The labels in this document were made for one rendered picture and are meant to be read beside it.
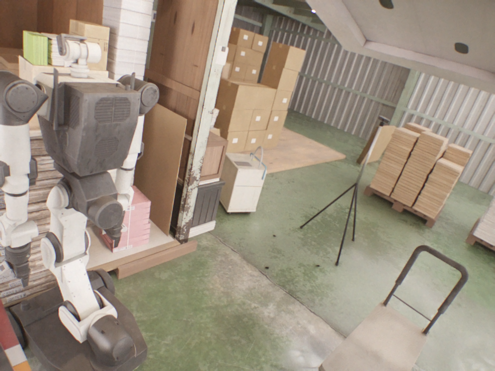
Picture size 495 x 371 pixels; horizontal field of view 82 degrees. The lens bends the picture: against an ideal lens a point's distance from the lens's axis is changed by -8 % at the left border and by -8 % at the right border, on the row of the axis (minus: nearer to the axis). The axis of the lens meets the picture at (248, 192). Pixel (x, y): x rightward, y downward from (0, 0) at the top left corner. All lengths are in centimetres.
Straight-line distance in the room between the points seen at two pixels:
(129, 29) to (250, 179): 166
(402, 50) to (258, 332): 173
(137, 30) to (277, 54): 326
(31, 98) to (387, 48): 106
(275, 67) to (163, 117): 312
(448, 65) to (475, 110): 808
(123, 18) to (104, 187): 127
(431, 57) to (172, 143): 170
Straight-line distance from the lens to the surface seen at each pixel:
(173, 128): 222
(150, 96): 123
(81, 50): 115
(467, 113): 913
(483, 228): 508
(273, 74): 516
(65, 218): 138
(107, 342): 153
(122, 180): 141
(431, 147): 476
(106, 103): 101
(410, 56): 108
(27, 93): 101
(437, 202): 485
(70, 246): 151
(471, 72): 104
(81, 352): 172
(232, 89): 444
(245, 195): 306
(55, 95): 103
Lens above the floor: 158
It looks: 25 degrees down
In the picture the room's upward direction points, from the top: 16 degrees clockwise
